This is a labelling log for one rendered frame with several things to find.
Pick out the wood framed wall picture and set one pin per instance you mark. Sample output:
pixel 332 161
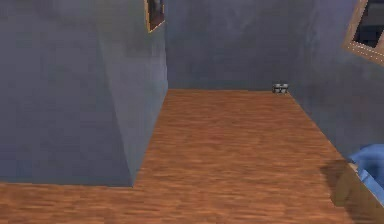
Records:
pixel 155 13

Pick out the small grey dumbbell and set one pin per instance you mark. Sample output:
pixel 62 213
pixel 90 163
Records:
pixel 280 88

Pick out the wooden bed with blue cover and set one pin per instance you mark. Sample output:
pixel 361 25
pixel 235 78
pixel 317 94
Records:
pixel 366 180

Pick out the wood framed window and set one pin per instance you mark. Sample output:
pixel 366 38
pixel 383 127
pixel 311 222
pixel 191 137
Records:
pixel 366 30

